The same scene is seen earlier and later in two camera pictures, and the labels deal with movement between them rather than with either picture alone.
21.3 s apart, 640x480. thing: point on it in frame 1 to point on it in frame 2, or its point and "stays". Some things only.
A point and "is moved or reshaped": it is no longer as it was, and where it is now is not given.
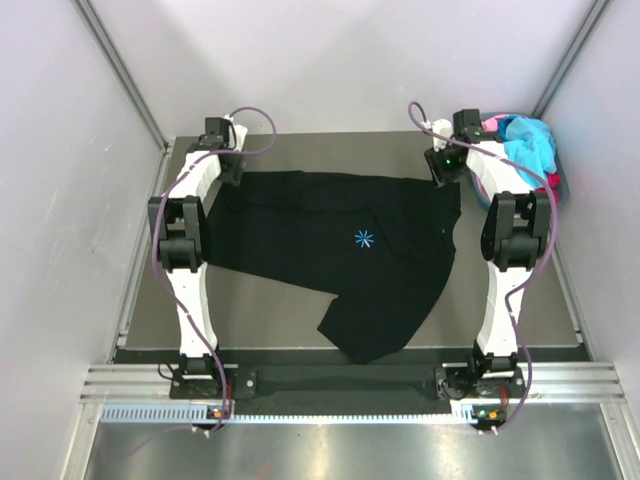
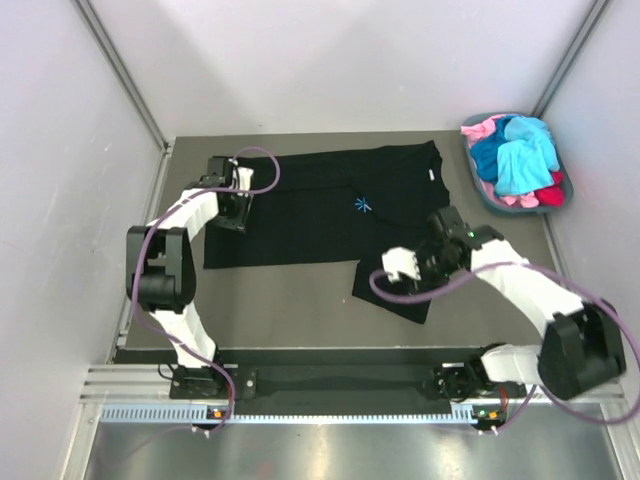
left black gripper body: x=233 y=171 to x=234 y=216
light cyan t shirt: x=530 y=143 stays
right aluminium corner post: x=568 y=58 stays
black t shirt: x=384 y=245 is moved or reshaped
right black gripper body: x=443 y=167 to x=435 y=268
